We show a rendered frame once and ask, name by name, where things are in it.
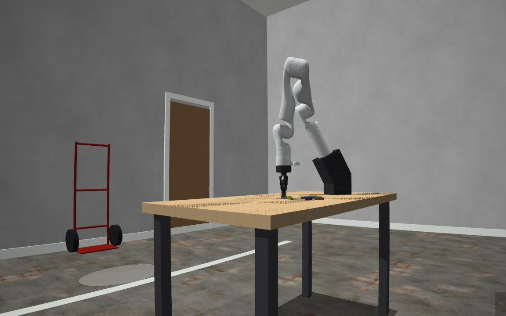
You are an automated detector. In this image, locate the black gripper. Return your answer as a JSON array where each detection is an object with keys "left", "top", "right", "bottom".
[{"left": 276, "top": 165, "right": 291, "bottom": 198}]

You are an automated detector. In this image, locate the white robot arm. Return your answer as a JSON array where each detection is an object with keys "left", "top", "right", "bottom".
[{"left": 273, "top": 57, "right": 333, "bottom": 166}]

